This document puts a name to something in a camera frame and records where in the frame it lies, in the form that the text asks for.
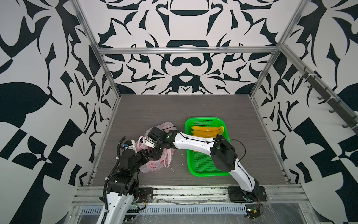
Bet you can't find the pink knotted plastic bag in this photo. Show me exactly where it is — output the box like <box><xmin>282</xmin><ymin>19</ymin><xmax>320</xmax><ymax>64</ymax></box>
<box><xmin>135</xmin><ymin>122</ymin><xmax>177</xmax><ymax>173</ymax></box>

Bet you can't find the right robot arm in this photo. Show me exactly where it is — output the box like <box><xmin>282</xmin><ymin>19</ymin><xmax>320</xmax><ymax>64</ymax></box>
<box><xmin>148</xmin><ymin>127</ymin><xmax>259</xmax><ymax>202</ymax></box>

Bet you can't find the black wall hook rail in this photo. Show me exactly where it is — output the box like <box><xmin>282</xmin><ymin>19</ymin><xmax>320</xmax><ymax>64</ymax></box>
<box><xmin>299</xmin><ymin>67</ymin><xmax>358</xmax><ymax>133</ymax></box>

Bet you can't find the left black corrugated cable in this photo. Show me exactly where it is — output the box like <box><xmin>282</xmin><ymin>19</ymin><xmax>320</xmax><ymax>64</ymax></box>
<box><xmin>100</xmin><ymin>136</ymin><xmax>127</xmax><ymax>224</ymax></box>

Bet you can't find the green plastic basket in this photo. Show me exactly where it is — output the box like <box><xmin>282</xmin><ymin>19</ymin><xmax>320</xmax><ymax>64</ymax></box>
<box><xmin>185</xmin><ymin>117</ymin><xmax>230</xmax><ymax>177</ymax></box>

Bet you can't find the small electronics board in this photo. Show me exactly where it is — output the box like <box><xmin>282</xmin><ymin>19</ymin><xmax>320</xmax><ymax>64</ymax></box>
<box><xmin>244</xmin><ymin>203</ymin><xmax>264</xmax><ymax>220</ymax></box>

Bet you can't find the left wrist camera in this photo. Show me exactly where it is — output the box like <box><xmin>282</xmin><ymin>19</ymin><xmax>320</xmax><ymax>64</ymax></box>
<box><xmin>123</xmin><ymin>140</ymin><xmax>137</xmax><ymax>153</ymax></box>

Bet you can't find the yellow banana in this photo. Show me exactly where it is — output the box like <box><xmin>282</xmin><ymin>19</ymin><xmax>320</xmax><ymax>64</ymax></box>
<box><xmin>191</xmin><ymin>126</ymin><xmax>225</xmax><ymax>138</ymax></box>

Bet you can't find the white slotted cable duct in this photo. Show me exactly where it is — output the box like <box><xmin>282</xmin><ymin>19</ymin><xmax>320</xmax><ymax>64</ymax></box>
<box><xmin>131</xmin><ymin>204</ymin><xmax>247</xmax><ymax>216</ymax></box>

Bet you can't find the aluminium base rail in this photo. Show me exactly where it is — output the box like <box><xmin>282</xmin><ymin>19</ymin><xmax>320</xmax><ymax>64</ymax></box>
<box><xmin>71</xmin><ymin>184</ymin><xmax>309</xmax><ymax>206</ymax></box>

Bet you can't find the aluminium frame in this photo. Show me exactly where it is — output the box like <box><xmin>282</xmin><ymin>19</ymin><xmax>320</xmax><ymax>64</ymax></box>
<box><xmin>74</xmin><ymin>1</ymin><xmax>358</xmax><ymax>200</ymax></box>

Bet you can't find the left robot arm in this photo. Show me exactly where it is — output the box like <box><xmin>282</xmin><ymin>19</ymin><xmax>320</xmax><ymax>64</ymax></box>
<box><xmin>97</xmin><ymin>149</ymin><xmax>149</xmax><ymax>224</ymax></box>

